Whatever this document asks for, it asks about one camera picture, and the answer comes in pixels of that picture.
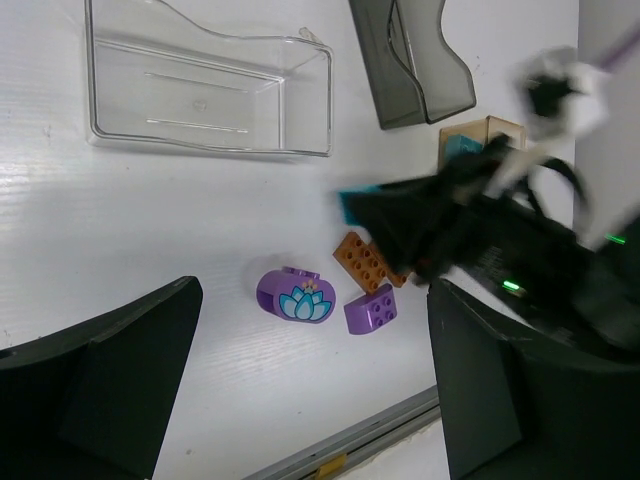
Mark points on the purple rounded printed lego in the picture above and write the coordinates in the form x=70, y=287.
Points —
x=296, y=295

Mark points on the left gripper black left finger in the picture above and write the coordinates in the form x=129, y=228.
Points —
x=93, y=401

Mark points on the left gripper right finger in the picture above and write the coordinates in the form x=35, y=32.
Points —
x=516, y=404

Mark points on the orange flat lego plate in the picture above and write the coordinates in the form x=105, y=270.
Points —
x=364, y=263

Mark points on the light purple curved lego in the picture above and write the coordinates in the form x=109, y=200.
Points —
x=370, y=312

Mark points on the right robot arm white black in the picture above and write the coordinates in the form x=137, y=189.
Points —
x=563, y=99

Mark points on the amber plastic container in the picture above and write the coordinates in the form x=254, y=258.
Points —
x=483, y=130

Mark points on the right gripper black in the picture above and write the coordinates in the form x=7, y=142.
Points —
x=428, y=224

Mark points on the dark grey plastic container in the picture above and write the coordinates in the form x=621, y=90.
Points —
x=414, y=75

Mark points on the long teal lego brick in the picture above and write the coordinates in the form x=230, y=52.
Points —
x=460, y=144

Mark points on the aluminium rail front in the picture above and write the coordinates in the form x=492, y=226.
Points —
x=351, y=447

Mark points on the clear plastic container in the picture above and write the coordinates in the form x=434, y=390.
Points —
x=159, y=82

